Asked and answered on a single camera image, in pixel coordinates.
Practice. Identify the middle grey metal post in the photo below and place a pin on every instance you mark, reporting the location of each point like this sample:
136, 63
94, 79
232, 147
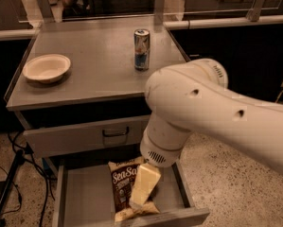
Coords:
159, 11

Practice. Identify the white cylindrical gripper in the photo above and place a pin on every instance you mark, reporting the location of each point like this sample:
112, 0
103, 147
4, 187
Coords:
155, 153

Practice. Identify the grey open middle drawer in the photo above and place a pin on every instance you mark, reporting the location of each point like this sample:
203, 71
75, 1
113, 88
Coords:
84, 195

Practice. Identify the white paper bowl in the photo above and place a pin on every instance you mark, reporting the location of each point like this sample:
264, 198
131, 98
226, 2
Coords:
47, 68

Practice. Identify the white horizontal rail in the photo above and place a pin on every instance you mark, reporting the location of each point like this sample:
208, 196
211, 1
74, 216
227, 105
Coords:
224, 22

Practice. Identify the right grey metal post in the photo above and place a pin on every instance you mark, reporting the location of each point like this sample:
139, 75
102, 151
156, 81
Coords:
254, 12

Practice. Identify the left grey metal post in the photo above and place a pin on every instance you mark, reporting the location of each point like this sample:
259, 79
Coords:
46, 11

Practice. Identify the silver blue energy drink can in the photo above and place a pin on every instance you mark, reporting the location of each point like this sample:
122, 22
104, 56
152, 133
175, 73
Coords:
141, 49

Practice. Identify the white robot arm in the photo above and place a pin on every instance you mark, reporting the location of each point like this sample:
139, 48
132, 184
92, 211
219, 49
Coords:
193, 97

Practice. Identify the black tripod leg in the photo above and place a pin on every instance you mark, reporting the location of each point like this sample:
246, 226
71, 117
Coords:
6, 184

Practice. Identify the grey metal post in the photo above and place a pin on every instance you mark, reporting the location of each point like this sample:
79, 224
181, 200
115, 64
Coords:
159, 11
254, 12
46, 11

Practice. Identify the brown sea salt chip bag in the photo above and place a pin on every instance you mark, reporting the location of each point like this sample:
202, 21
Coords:
123, 177

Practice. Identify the black drawer handle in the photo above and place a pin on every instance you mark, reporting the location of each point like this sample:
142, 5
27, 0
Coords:
115, 132

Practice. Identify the grey top drawer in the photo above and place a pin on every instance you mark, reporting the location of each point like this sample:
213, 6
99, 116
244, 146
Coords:
47, 142

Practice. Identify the grey metal drawer cabinet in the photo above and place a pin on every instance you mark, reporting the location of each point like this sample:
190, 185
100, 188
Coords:
102, 83

